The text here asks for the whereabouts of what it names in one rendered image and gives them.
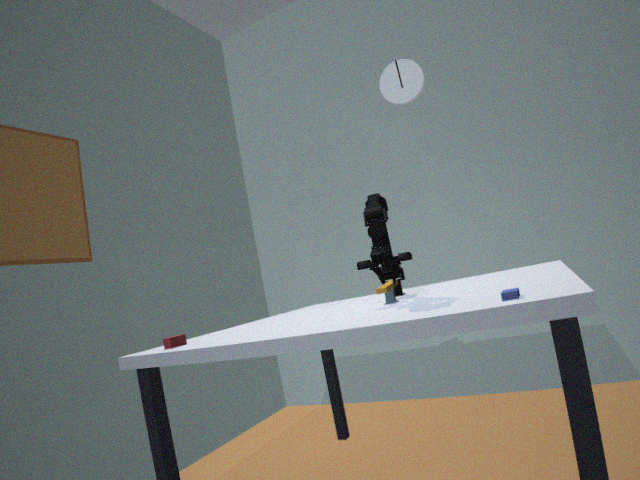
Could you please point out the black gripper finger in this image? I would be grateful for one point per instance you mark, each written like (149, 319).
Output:
(379, 273)
(394, 271)

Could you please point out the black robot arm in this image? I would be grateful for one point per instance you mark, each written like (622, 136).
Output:
(376, 216)

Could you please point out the yellow bar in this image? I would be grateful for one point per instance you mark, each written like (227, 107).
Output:
(386, 287)

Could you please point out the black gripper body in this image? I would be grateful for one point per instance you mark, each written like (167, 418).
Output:
(397, 259)

